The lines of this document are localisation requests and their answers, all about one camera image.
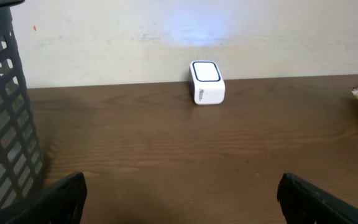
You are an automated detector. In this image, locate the white barcode scanner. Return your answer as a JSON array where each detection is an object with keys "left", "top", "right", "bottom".
[{"left": 188, "top": 60, "right": 226, "bottom": 105}]

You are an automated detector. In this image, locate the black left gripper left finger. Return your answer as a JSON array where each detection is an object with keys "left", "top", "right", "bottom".
[{"left": 0, "top": 172, "right": 87, "bottom": 224}]

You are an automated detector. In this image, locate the grey plastic basket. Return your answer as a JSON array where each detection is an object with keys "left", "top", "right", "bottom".
[{"left": 0, "top": 0, "right": 44, "bottom": 210}]

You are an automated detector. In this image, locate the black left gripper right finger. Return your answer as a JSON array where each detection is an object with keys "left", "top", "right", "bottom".
[{"left": 277, "top": 173, "right": 358, "bottom": 224}]

